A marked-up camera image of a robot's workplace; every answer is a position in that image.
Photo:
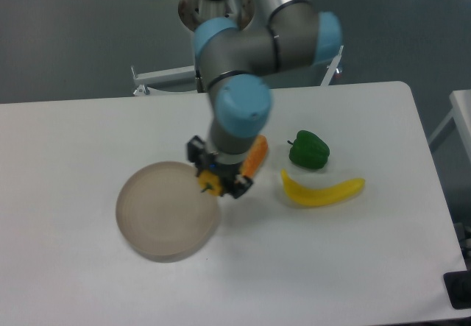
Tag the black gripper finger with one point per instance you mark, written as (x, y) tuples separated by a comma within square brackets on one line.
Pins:
[(195, 151), (236, 186)]

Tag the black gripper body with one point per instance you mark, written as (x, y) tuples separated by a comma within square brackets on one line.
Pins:
[(223, 171)]

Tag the yellow toy bell pepper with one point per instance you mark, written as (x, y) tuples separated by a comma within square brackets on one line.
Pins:
[(210, 183)]

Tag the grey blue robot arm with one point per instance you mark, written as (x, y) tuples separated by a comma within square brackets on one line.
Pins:
[(240, 110)]

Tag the beige round plate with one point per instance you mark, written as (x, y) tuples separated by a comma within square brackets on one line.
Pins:
[(163, 214)]

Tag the green toy bell pepper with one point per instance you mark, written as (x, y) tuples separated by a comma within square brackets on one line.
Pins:
[(308, 151)]

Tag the orange toy fruit slice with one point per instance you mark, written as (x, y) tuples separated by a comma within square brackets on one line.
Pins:
[(255, 157)]

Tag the yellow toy banana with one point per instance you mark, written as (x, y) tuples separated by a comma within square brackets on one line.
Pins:
[(318, 197)]

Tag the white side table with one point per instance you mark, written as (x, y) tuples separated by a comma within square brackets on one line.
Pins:
[(458, 118)]

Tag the black device at edge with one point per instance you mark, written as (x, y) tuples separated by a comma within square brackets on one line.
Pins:
[(458, 289)]

